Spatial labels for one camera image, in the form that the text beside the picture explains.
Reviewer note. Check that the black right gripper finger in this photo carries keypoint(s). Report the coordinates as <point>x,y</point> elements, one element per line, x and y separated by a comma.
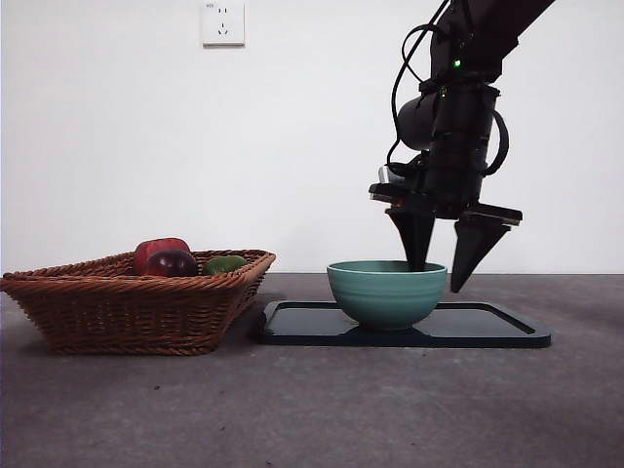
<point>470,248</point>
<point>417,234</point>

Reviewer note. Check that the teal ceramic bowl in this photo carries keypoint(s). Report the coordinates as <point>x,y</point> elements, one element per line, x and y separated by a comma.
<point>385,297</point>

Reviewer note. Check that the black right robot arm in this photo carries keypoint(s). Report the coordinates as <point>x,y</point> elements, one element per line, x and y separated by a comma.
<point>468,112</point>

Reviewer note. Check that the dark green rectangular tray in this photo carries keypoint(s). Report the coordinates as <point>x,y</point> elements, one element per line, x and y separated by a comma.
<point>302,324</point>

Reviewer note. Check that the green avocado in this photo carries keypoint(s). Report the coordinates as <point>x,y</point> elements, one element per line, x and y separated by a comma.
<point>223,265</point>

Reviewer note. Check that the dark purple plum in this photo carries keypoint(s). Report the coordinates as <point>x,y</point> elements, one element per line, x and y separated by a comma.
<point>171,263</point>

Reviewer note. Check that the red apple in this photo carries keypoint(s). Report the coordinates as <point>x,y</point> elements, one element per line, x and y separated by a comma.
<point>161,246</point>

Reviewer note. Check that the brown wicker basket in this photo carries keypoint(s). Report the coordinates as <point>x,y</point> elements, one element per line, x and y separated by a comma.
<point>122,317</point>

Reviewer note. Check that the pale grey right wrist camera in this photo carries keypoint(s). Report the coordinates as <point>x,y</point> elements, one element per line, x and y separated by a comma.
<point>387,174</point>

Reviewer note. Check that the white wall socket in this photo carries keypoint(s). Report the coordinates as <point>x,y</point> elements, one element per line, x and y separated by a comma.
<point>224,24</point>

